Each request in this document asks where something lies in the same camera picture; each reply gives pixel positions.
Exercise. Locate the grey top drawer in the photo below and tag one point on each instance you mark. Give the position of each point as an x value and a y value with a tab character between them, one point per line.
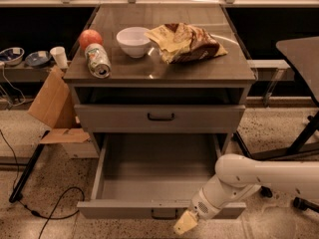
160	118

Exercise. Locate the blue patterned bowl right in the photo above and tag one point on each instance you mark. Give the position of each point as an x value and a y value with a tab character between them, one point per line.
38	59

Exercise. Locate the black table leg left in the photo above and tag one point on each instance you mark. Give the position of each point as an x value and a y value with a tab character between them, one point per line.
16	194

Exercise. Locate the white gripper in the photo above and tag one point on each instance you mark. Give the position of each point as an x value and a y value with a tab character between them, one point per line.
199	205

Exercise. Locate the grey drawer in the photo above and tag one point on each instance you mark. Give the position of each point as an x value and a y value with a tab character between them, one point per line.
150	175
160	118

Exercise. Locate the black caster wheel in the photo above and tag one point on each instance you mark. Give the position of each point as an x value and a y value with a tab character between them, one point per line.
303	205

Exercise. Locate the red apple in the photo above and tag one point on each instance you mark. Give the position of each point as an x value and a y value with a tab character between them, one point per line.
89	37

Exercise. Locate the blue patterned bowl left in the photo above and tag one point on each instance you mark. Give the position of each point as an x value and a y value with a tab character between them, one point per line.
12	56

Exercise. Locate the white paper cup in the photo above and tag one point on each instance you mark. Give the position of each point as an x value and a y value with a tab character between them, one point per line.
59	55

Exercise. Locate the dark side table top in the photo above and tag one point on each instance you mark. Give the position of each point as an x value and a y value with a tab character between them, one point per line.
303	55

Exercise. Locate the white bowl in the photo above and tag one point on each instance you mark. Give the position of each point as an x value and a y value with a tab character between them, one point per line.
134	42

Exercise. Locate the green soda can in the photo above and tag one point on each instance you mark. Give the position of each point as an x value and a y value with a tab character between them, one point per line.
98	61

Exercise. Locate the yellow brown chip bag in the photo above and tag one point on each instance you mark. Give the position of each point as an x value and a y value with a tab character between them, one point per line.
181	43

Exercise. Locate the brown cardboard box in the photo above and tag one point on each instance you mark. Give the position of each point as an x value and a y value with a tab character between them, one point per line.
53	106

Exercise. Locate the grey drawer cabinet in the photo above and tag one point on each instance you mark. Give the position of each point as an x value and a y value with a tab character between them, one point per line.
225	80

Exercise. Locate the blue patterned bowl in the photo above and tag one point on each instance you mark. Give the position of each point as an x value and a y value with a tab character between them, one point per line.
12	56
38	59

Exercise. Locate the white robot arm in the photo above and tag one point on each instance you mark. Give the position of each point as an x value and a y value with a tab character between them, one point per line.
237	177

